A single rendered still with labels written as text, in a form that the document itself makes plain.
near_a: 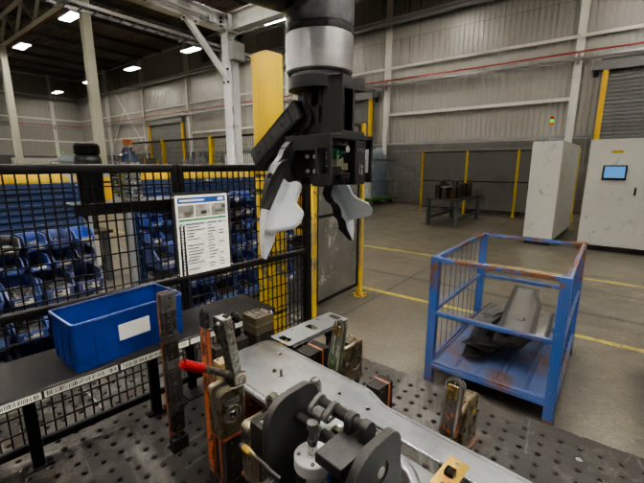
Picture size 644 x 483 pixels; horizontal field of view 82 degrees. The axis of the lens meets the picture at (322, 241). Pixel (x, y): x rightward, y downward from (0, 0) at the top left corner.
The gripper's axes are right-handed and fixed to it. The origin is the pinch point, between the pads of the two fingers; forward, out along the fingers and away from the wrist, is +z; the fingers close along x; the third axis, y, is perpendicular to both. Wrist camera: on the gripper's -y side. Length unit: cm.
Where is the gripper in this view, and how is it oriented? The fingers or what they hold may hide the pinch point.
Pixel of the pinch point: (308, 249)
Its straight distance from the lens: 47.3
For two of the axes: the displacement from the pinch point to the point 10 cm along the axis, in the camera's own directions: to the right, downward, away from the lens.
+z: 0.0, 9.8, 2.1
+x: 7.1, -1.5, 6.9
